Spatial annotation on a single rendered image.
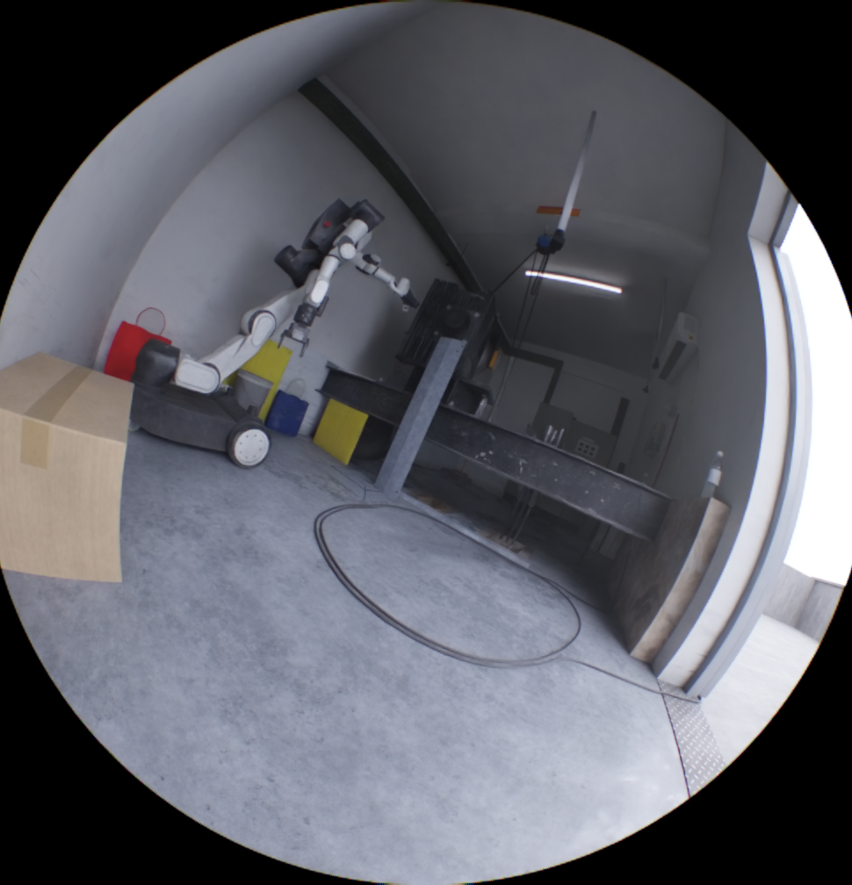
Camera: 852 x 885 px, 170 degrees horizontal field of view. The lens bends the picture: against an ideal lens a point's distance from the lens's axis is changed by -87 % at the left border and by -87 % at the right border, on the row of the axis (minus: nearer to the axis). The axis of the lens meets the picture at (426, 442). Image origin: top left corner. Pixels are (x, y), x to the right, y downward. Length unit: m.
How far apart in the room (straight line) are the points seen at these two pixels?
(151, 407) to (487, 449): 1.67
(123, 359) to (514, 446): 2.38
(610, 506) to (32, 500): 1.90
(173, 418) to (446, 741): 1.21
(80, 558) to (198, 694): 0.28
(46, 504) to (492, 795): 0.75
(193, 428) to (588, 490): 1.83
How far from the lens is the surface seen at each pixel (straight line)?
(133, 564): 0.66
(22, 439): 0.51
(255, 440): 1.27
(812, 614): 9.03
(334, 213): 1.64
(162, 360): 1.29
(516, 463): 1.64
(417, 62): 2.81
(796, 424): 1.35
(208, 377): 1.31
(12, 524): 0.59
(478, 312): 2.13
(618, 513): 1.62
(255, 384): 2.00
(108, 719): 0.48
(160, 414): 1.21
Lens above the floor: 0.43
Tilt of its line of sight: 1 degrees down
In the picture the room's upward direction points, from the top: 24 degrees clockwise
